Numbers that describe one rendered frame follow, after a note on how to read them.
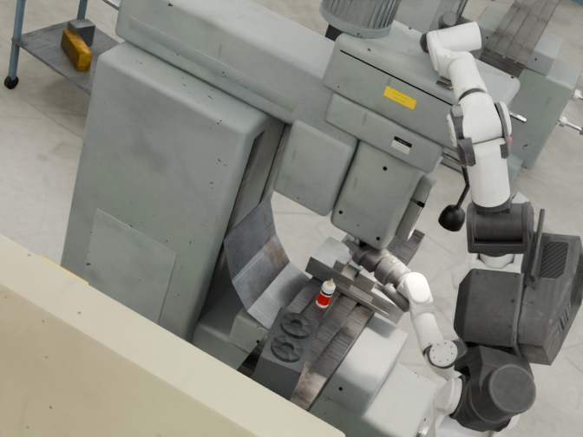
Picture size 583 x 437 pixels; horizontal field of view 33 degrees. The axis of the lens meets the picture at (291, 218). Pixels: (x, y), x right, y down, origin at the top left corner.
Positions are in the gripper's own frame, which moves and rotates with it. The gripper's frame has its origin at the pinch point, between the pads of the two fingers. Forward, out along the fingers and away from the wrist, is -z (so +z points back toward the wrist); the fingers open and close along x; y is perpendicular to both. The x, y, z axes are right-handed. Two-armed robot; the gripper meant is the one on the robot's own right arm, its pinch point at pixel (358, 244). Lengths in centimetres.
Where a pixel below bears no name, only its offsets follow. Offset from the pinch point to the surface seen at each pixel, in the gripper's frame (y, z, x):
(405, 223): -16.1, 10.6, -1.9
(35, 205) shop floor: 121, -178, -11
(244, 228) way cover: 13.0, -32.0, 15.6
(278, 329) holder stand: 8.3, 10.5, 40.5
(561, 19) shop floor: 120, -223, -552
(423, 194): -27.6, 12.0, -2.3
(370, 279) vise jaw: 16.1, 2.8, -9.9
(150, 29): -42, -68, 39
